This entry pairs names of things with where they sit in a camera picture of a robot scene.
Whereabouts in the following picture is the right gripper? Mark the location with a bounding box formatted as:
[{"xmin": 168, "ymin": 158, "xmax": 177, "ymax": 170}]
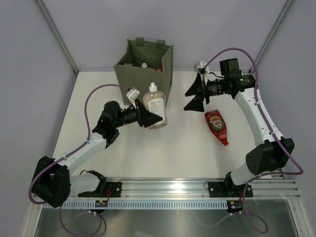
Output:
[{"xmin": 184, "ymin": 73, "xmax": 228, "ymax": 113}]

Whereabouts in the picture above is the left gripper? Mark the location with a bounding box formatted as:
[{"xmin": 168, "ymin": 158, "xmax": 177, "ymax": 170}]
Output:
[{"xmin": 113, "ymin": 99, "xmax": 162, "ymax": 129}]

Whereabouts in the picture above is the beige soap bottle white cap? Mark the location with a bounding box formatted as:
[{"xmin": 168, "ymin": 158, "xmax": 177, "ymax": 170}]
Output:
[{"xmin": 143, "ymin": 82, "xmax": 168, "ymax": 129}]

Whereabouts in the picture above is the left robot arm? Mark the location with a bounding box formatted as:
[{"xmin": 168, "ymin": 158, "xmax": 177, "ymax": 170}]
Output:
[{"xmin": 28, "ymin": 100, "xmax": 164, "ymax": 208}]

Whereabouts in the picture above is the green canvas bag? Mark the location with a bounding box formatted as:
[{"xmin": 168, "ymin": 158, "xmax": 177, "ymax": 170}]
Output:
[{"xmin": 114, "ymin": 38, "xmax": 174, "ymax": 100}]

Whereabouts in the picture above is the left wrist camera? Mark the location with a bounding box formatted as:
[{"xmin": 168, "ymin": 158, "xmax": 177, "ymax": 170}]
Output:
[{"xmin": 126, "ymin": 87, "xmax": 140, "ymax": 107}]

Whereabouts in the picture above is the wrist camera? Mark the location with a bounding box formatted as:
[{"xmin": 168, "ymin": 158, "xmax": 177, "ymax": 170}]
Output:
[
  {"xmin": 194, "ymin": 61, "xmax": 210, "ymax": 82},
  {"xmin": 126, "ymin": 87, "xmax": 140, "ymax": 107}
]

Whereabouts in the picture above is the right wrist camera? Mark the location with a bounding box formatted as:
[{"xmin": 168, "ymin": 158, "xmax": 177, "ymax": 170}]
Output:
[{"xmin": 194, "ymin": 61, "xmax": 210, "ymax": 82}]

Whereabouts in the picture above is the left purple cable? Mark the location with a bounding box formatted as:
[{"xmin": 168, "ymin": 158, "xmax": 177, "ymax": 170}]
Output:
[{"xmin": 28, "ymin": 83, "xmax": 133, "ymax": 235}]

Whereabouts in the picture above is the purple cable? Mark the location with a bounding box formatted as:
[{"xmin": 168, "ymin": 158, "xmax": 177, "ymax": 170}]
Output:
[
  {"xmin": 199, "ymin": 47, "xmax": 304, "ymax": 235},
  {"xmin": 28, "ymin": 83, "xmax": 133, "ymax": 235}
]

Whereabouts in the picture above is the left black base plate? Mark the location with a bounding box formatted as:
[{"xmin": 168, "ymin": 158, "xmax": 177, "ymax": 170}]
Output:
[{"xmin": 78, "ymin": 181, "xmax": 122, "ymax": 198}]

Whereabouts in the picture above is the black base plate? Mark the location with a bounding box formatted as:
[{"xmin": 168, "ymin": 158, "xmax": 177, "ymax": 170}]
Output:
[
  {"xmin": 207, "ymin": 181, "xmax": 245, "ymax": 198},
  {"xmin": 78, "ymin": 181, "xmax": 122, "ymax": 198}
]

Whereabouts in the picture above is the right frame post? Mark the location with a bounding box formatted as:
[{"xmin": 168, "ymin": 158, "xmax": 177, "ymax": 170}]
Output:
[{"xmin": 254, "ymin": 0, "xmax": 295, "ymax": 67}]

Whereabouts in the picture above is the frame post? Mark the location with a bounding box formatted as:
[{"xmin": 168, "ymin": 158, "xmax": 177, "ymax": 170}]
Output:
[
  {"xmin": 254, "ymin": 0, "xmax": 295, "ymax": 67},
  {"xmin": 34, "ymin": 0, "xmax": 79, "ymax": 76}
]

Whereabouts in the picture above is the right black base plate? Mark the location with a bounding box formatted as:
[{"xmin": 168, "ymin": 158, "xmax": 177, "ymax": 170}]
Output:
[{"xmin": 207, "ymin": 181, "xmax": 245, "ymax": 198}]

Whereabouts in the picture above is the white slotted cable duct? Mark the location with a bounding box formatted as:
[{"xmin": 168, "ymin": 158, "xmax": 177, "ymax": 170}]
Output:
[{"xmin": 42, "ymin": 199, "xmax": 229, "ymax": 210}]

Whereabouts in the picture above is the aluminium mounting rail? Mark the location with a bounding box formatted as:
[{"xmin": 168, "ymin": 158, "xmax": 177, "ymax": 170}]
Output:
[{"xmin": 69, "ymin": 179, "xmax": 300, "ymax": 199}]

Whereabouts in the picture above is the left frame post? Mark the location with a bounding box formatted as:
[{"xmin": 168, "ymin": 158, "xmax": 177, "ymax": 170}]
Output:
[{"xmin": 34, "ymin": 0, "xmax": 79, "ymax": 76}]

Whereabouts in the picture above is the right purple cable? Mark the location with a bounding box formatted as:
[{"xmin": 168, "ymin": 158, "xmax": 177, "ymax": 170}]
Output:
[{"xmin": 199, "ymin": 47, "xmax": 304, "ymax": 235}]

